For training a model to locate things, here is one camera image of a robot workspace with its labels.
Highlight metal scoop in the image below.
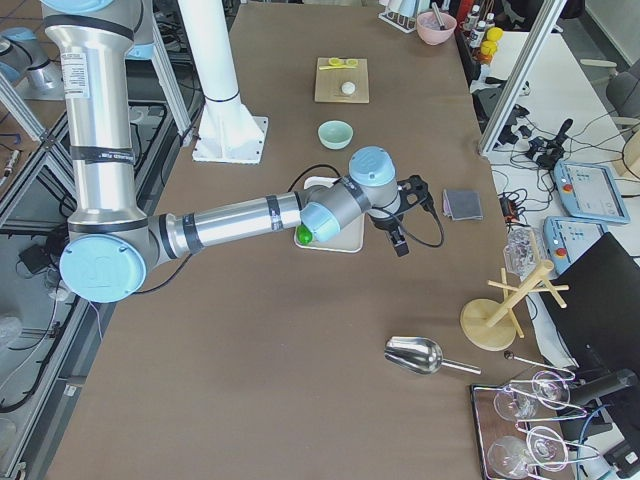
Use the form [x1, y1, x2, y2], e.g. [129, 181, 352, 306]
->
[384, 336, 482, 375]

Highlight wine glass rack tray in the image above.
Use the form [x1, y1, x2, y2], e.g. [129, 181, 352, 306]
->
[470, 370, 599, 479]

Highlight upper teach pendant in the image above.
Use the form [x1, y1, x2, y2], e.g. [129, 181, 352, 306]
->
[553, 160, 631, 224]

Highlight green lime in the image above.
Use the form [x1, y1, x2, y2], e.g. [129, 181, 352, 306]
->
[295, 224, 314, 245]

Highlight lower teach pendant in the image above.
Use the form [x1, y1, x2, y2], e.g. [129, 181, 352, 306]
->
[543, 216, 608, 274]

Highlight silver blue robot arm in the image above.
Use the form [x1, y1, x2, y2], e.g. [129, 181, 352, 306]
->
[42, 1, 408, 303]

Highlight wooden mug tree stand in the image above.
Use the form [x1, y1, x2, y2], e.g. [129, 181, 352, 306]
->
[460, 231, 570, 351]

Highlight clear plastic container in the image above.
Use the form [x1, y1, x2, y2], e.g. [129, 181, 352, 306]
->
[503, 227, 540, 277]

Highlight grey folded cloth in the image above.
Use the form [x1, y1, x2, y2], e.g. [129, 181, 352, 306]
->
[442, 189, 484, 221]

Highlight cream rectangular tray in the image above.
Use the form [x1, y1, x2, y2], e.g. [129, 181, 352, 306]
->
[294, 176, 371, 253]

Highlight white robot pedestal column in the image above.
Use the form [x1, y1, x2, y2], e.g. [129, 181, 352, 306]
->
[179, 0, 268, 165]

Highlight pink bowl with ice cubes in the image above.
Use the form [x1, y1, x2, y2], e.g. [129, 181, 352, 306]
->
[416, 11, 457, 45]

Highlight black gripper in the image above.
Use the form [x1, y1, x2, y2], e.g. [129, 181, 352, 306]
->
[369, 208, 409, 257]

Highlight metal tube in pink bowl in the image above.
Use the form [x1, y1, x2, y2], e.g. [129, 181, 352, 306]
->
[431, 2, 446, 31]

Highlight teach pendant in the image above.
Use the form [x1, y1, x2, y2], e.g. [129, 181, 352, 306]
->
[553, 160, 631, 224]
[543, 216, 608, 274]

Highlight wooden cutting board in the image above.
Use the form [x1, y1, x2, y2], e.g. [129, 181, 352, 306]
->
[314, 57, 370, 104]

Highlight aluminium frame post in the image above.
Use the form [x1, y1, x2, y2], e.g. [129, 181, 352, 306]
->
[478, 0, 566, 157]

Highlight mint green bowl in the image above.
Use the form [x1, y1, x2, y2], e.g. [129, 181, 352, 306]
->
[317, 120, 354, 150]

